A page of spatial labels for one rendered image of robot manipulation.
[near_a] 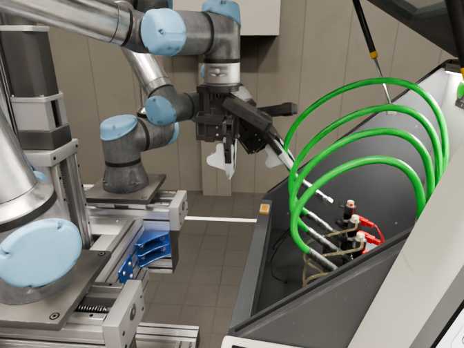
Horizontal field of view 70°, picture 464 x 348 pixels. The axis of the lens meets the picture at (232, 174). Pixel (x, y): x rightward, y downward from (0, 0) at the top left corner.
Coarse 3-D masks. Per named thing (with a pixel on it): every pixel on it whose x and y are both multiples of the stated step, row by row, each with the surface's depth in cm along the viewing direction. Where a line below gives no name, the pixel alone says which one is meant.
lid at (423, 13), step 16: (368, 0) 99; (384, 0) 93; (400, 0) 87; (416, 0) 79; (432, 0) 73; (400, 16) 94; (416, 16) 89; (432, 16) 76; (432, 32) 90; (448, 32) 81; (448, 48) 96
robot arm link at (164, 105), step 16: (112, 0) 88; (128, 0) 92; (144, 64) 86; (160, 64) 89; (144, 80) 86; (160, 80) 86; (160, 96) 84; (176, 96) 86; (160, 112) 82; (176, 112) 85; (192, 112) 89
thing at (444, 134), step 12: (348, 84) 76; (360, 84) 75; (396, 84) 74; (408, 84) 73; (324, 96) 78; (312, 108) 79; (432, 108) 74; (300, 120) 81; (444, 120) 74; (288, 132) 83; (444, 132) 75; (288, 144) 83; (444, 144) 76; (444, 156) 77; (288, 168) 86; (444, 168) 78
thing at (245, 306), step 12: (264, 216) 112; (264, 228) 105; (252, 240) 99; (264, 240) 99; (252, 252) 93; (264, 252) 103; (252, 264) 88; (264, 264) 107; (252, 276) 84; (240, 288) 80; (252, 288) 80; (240, 300) 76; (252, 300) 76; (240, 312) 73; (252, 312) 73
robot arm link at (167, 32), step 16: (144, 16) 57; (160, 16) 55; (176, 16) 56; (192, 16) 58; (208, 16) 60; (144, 32) 58; (160, 32) 55; (176, 32) 56; (192, 32) 58; (208, 32) 60; (160, 48) 56; (176, 48) 58; (192, 48) 60; (208, 48) 62
